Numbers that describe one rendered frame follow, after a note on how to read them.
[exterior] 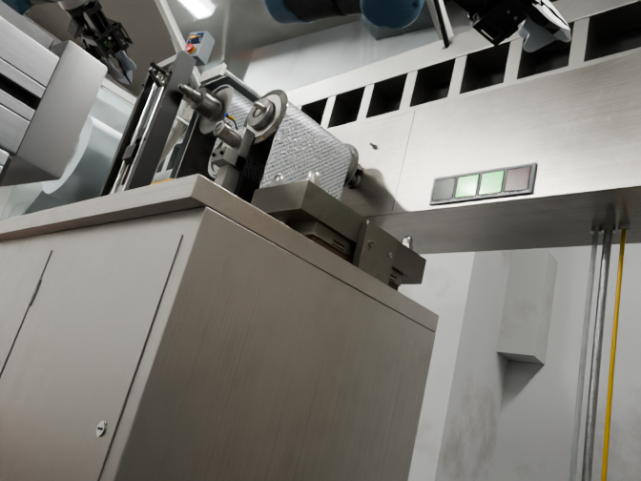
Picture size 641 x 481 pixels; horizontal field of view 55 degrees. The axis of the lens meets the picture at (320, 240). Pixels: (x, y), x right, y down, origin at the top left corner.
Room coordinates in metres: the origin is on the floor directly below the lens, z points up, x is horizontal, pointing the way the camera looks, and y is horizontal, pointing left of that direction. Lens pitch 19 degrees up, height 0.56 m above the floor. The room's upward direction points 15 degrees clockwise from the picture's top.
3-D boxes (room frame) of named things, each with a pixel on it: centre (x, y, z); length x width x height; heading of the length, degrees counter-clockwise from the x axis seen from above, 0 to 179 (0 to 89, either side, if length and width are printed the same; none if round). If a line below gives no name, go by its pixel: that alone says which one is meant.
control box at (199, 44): (1.71, 0.54, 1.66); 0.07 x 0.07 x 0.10; 60
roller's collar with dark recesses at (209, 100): (1.45, 0.38, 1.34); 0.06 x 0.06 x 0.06; 42
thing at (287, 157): (1.32, 0.07, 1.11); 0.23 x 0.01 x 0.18; 132
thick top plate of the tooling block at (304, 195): (1.26, -0.04, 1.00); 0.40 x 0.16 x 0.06; 132
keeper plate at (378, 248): (1.20, -0.12, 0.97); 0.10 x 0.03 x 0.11; 132
